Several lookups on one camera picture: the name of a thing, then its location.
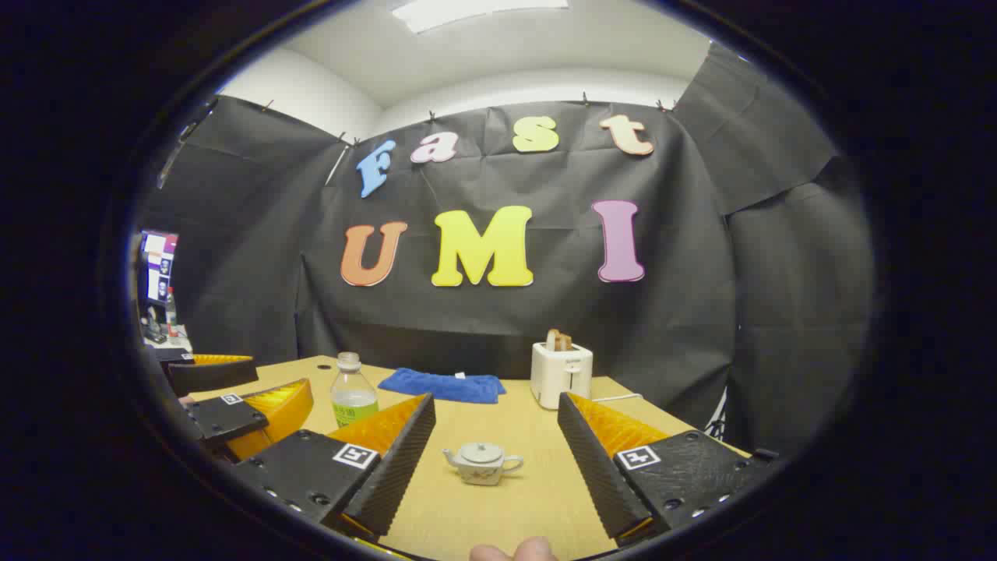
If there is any black backdrop cloth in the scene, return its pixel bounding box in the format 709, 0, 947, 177
136, 43, 873, 460

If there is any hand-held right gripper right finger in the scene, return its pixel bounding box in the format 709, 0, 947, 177
557, 391, 780, 548

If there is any blue towel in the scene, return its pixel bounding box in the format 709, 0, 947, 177
378, 368, 507, 405

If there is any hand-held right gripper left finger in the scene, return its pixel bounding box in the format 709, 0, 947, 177
230, 392, 437, 544

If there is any clear green-label water bottle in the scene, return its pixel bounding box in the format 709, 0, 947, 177
330, 352, 380, 428

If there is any ceiling light panel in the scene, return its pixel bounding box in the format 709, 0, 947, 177
389, 0, 569, 34

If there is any computer monitor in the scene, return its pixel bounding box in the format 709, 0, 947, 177
139, 230, 180, 305

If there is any white toaster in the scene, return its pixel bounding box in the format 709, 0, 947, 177
530, 341, 594, 411

